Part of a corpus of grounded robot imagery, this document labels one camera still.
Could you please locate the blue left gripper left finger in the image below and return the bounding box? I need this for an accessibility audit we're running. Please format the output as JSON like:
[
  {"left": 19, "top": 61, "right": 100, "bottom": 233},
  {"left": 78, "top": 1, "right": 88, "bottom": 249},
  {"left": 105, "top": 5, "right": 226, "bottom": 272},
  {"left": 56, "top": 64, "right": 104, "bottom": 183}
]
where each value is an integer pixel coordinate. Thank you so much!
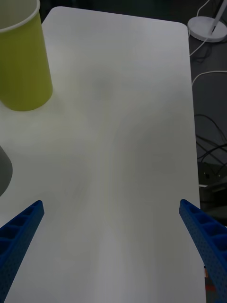
[{"left": 0, "top": 200, "right": 45, "bottom": 303}]

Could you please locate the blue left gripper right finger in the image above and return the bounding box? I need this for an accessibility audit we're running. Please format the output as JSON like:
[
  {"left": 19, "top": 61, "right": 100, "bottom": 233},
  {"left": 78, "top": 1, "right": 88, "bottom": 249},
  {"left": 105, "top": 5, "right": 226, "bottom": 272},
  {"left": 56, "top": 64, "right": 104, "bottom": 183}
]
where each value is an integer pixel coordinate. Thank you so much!
[{"left": 179, "top": 199, "right": 227, "bottom": 303}]

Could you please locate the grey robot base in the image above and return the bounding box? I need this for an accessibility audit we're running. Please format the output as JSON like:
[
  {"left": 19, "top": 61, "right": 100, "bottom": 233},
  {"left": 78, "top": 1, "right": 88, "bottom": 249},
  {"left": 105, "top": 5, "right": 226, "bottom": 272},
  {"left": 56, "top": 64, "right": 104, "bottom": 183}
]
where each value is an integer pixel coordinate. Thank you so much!
[{"left": 198, "top": 160, "right": 227, "bottom": 215}]

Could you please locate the grey waste bin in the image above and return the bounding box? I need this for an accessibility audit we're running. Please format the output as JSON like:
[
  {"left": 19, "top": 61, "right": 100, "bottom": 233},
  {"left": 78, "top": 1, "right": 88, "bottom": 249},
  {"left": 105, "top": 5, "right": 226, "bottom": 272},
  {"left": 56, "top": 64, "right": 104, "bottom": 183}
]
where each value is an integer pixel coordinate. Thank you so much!
[{"left": 0, "top": 144, "right": 13, "bottom": 197}]

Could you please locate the yellow-green waste bin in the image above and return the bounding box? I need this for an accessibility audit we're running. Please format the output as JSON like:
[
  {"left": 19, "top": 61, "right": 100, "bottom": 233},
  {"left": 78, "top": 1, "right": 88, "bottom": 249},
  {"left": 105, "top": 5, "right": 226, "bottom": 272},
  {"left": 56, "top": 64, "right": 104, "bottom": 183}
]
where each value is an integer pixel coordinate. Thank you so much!
[{"left": 0, "top": 0, "right": 53, "bottom": 112}]

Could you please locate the white round lamp stand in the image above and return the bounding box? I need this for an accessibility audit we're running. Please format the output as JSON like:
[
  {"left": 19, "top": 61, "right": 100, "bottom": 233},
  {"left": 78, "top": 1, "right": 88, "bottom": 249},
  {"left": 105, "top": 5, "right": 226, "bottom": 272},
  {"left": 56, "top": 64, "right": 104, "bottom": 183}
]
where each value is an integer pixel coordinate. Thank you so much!
[{"left": 187, "top": 0, "right": 227, "bottom": 43}]

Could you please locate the black cable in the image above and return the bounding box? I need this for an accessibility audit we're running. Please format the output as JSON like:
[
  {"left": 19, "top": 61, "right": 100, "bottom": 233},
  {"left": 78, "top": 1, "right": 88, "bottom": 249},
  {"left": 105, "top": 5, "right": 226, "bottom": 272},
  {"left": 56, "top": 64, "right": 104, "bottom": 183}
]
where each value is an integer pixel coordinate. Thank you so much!
[{"left": 195, "top": 114, "right": 227, "bottom": 175}]

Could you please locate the white cable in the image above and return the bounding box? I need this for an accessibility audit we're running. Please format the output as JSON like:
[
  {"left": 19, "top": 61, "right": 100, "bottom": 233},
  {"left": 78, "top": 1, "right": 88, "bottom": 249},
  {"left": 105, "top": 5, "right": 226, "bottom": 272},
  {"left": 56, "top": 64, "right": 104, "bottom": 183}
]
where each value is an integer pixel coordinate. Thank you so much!
[
  {"left": 191, "top": 70, "right": 227, "bottom": 86},
  {"left": 188, "top": 37, "right": 209, "bottom": 57}
]

